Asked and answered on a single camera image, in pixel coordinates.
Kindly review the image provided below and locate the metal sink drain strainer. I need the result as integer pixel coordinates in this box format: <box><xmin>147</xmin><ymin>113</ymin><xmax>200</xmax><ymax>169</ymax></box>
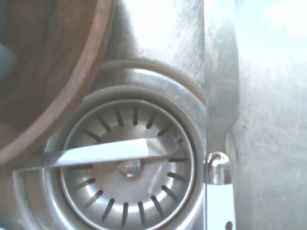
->
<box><xmin>42</xmin><ymin>59</ymin><xmax>207</xmax><ymax>230</ymax></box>

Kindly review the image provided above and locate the stainless steel double sink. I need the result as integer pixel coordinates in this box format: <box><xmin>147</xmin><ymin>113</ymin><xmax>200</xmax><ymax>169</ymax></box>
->
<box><xmin>0</xmin><ymin>0</ymin><xmax>307</xmax><ymax>230</ymax></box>

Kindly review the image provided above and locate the brown wooden bowl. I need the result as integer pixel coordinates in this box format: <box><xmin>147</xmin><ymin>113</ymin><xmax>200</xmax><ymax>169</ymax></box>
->
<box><xmin>0</xmin><ymin>0</ymin><xmax>116</xmax><ymax>169</ymax></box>

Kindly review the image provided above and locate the flat metal utensil handle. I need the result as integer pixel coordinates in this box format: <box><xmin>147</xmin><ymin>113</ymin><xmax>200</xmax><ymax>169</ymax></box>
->
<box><xmin>11</xmin><ymin>134</ymin><xmax>181</xmax><ymax>173</ymax></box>

